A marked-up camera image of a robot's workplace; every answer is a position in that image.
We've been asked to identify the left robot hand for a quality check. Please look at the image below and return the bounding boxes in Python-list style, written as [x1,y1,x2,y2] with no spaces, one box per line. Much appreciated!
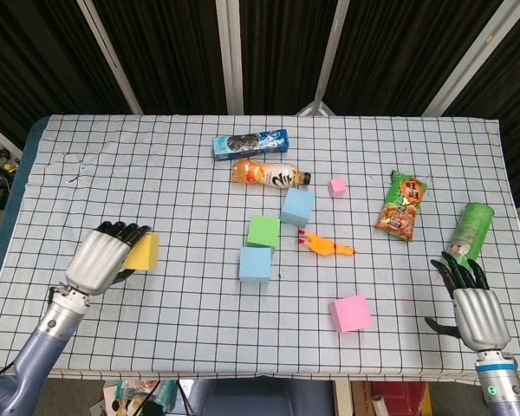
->
[64,220,153,297]

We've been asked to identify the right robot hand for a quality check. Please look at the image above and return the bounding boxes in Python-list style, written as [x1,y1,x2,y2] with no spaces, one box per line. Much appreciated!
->
[424,250,512,351]

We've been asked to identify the yellow foam block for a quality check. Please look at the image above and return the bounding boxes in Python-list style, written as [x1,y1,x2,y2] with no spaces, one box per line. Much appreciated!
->
[121,232,161,273]

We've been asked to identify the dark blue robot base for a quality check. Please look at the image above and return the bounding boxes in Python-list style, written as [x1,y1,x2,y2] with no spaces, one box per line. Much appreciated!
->
[189,380,335,416]

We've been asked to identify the large pink foam cube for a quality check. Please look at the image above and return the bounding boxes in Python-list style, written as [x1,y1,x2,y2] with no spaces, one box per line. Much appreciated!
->
[328,295,374,335]

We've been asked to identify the green foam cube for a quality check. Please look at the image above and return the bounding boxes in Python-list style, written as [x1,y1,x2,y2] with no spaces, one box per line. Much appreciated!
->
[246,215,282,253]

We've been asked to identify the green chip canister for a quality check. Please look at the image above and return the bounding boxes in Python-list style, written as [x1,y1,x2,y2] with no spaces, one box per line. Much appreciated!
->
[446,202,496,270]

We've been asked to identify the blue table padding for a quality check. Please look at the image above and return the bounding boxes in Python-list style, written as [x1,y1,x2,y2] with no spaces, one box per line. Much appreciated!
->
[0,115,51,317]

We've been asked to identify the checkered white tablecloth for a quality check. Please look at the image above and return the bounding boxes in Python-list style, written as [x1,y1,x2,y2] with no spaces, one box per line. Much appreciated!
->
[0,114,520,387]

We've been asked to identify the red box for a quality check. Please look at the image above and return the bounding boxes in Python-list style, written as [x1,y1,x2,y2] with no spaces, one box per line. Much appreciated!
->
[372,380,432,416]

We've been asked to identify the green snack bag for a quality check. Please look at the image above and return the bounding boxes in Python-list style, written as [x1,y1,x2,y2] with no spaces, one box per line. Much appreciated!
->
[374,170,430,243]

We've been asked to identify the colourful snack packages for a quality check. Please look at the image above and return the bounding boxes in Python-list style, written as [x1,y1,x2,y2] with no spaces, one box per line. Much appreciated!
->
[112,379,179,416]

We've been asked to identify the white table leg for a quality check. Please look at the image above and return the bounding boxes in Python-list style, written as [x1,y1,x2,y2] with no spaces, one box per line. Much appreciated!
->
[333,380,353,416]

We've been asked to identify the yellow rubber chicken toy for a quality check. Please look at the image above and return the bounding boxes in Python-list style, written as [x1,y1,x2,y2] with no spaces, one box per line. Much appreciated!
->
[297,229,356,257]

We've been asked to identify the orange drink bottle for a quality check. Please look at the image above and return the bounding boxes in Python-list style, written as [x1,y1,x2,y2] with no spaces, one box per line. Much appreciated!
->
[231,158,312,191]

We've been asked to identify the blue cookie box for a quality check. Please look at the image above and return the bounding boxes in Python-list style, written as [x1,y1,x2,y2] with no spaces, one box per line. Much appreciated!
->
[211,128,290,162]

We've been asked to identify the tangled yellow black cables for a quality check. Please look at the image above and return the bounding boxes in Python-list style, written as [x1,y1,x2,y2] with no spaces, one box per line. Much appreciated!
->
[0,146,23,183]

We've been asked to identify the white frame post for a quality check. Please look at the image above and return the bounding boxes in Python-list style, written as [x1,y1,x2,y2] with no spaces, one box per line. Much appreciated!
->
[75,0,143,116]
[314,0,359,105]
[215,0,244,116]
[422,0,515,117]

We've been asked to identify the white frame foot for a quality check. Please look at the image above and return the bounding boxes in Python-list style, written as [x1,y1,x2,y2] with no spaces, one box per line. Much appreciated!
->
[295,100,334,117]

